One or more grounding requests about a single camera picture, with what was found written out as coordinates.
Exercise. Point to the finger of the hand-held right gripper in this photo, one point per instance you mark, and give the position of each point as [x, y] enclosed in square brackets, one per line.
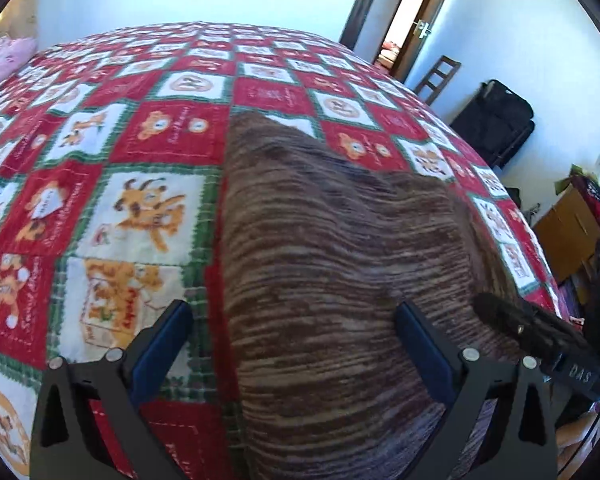
[525, 322]

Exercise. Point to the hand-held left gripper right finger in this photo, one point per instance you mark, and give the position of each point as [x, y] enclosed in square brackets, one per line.
[422, 345]

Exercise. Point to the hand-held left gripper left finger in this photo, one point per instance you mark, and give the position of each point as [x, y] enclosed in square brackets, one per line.
[170, 340]

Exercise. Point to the brown knit sweater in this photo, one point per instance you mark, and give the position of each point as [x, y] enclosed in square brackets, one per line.
[330, 260]

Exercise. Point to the person's right hand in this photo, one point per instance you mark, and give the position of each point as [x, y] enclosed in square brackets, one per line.
[575, 435]

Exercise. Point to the cardboard box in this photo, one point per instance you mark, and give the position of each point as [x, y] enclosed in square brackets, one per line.
[565, 230]

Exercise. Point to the red printed bedspread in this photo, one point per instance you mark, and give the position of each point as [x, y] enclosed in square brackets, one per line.
[130, 160]

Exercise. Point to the black bag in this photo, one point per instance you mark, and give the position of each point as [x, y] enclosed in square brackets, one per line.
[495, 120]

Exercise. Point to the wooden chair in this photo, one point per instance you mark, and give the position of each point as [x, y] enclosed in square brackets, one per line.
[437, 80]

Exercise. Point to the brown wooden door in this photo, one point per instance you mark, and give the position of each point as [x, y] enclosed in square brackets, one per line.
[425, 15]

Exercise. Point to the pink pillow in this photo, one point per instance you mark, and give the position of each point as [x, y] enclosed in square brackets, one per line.
[5, 55]

